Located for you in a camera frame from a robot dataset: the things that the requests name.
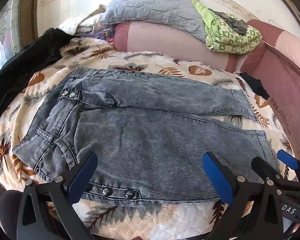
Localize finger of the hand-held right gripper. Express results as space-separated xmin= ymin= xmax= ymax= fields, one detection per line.
xmin=277 ymin=149 xmax=300 ymax=182
xmin=251 ymin=157 xmax=282 ymax=181

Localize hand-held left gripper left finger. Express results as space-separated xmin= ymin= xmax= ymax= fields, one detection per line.
xmin=16 ymin=152 xmax=98 ymax=240

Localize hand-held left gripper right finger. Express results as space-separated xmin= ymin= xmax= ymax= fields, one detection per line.
xmin=202 ymin=152 xmax=284 ymax=240

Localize grey-blue denim pants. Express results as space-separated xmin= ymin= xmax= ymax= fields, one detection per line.
xmin=12 ymin=65 xmax=279 ymax=204

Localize small black cloth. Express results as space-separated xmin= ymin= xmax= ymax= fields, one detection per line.
xmin=240 ymin=72 xmax=270 ymax=100

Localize leaf print quilted blanket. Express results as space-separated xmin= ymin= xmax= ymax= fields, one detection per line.
xmin=0 ymin=37 xmax=299 ymax=238

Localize person's left leg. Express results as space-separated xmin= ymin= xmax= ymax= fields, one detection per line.
xmin=0 ymin=180 xmax=24 ymax=240

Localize black jacket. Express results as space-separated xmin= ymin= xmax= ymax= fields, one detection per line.
xmin=0 ymin=27 xmax=77 ymax=120

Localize green patterned cloth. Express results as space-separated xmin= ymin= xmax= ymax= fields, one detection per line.
xmin=191 ymin=0 xmax=263 ymax=54

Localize purple printed item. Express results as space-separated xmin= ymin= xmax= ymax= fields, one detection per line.
xmin=80 ymin=29 xmax=114 ymax=42

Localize dark grey crumpled cloth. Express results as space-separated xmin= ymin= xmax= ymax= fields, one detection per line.
xmin=211 ymin=9 xmax=248 ymax=34

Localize white crumpled cloth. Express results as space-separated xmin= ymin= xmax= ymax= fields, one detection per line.
xmin=59 ymin=5 xmax=107 ymax=35

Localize window with patterned glass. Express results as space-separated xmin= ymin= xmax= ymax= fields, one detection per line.
xmin=0 ymin=0 xmax=38 ymax=78

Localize grey quilted pillow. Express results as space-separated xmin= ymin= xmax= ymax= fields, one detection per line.
xmin=100 ymin=0 xmax=210 ymax=43

